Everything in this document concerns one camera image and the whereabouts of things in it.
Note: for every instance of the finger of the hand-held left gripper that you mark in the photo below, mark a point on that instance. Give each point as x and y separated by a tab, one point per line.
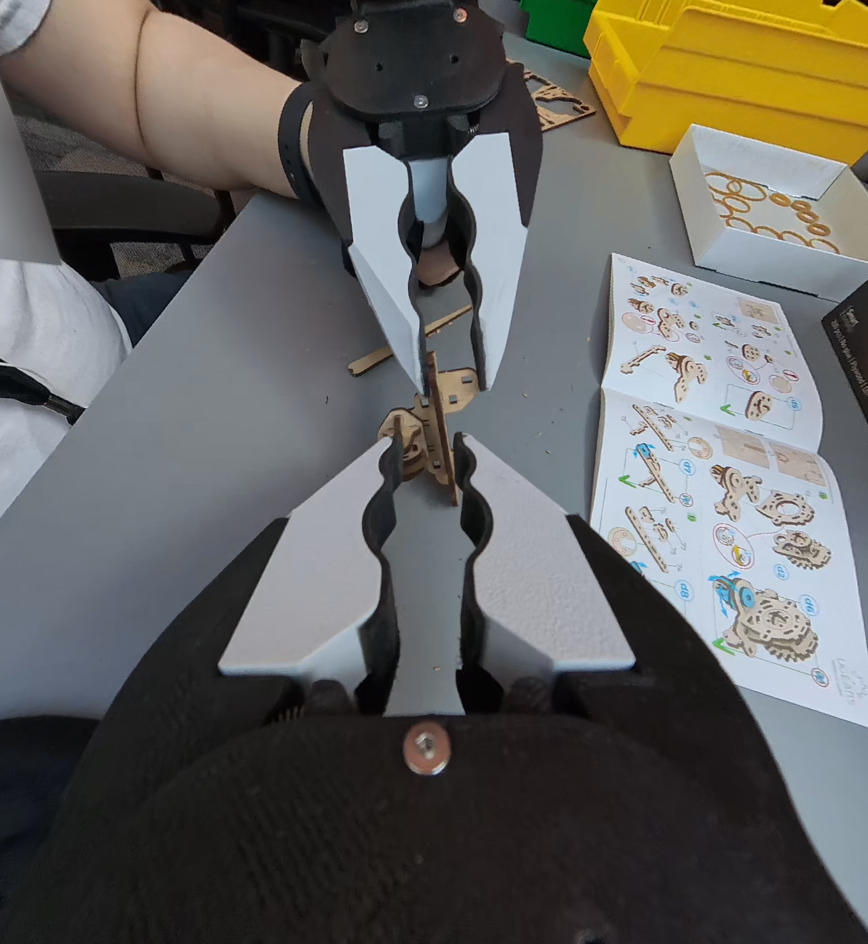
375	243
497	243

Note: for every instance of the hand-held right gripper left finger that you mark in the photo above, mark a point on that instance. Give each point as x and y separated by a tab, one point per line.
309	590

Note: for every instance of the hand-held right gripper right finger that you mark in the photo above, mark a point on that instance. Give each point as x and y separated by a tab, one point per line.
552	590

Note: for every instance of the wooden model assembly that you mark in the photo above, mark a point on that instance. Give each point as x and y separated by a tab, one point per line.
441	442

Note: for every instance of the person's left forearm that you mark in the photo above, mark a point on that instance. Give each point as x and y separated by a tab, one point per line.
146	88

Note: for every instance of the person's left hand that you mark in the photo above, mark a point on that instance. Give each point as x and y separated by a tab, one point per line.
438	269

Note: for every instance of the notched wooden strip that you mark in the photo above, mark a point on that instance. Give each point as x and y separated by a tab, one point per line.
371	361

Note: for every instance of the black wristband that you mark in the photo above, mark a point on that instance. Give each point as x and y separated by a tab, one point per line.
290	147

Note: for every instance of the green storage bin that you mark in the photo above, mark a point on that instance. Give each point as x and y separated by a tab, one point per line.
552	29

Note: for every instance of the laser-cut plywood sheet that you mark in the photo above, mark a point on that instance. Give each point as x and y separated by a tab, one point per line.
574	110

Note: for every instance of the yellow storage bin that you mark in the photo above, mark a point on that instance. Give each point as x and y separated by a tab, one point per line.
699	110
773	22

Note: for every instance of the dark office chair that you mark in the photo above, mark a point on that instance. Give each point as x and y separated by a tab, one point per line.
124	214

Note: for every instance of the open instruction booklet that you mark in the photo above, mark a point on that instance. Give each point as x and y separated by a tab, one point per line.
810	531

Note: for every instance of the white cardboard box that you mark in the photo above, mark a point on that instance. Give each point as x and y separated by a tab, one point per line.
773	273

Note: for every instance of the group of wooden rings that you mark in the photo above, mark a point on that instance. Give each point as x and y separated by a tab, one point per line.
779	197

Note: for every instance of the person's white shirt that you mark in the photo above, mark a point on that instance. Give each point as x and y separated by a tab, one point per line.
6	479

